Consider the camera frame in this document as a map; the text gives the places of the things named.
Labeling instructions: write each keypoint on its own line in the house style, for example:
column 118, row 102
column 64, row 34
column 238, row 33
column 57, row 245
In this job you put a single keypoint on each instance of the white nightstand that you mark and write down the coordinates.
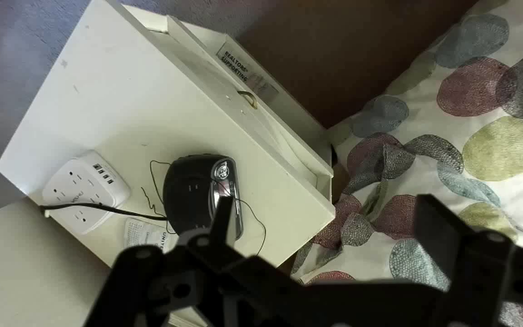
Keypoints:
column 142, row 98

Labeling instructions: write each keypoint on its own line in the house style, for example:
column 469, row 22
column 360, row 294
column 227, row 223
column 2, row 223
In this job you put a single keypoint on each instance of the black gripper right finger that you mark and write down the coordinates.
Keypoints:
column 483, row 267

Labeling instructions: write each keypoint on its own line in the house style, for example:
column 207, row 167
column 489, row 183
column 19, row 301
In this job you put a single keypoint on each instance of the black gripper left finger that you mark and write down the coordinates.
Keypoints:
column 146, row 285

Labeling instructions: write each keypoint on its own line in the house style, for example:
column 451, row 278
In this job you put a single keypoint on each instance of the white paper packet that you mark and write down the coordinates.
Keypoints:
column 149, row 232

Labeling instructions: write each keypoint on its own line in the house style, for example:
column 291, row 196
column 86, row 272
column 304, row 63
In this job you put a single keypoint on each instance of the wooden headboard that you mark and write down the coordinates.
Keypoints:
column 336, row 54

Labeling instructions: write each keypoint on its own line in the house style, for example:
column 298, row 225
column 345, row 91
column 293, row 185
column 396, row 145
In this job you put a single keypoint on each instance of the black alarm clock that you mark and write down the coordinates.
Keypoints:
column 193, row 189

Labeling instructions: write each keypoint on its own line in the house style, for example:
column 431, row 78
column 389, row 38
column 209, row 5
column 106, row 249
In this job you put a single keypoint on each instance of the white power strip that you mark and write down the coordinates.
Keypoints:
column 82, row 192

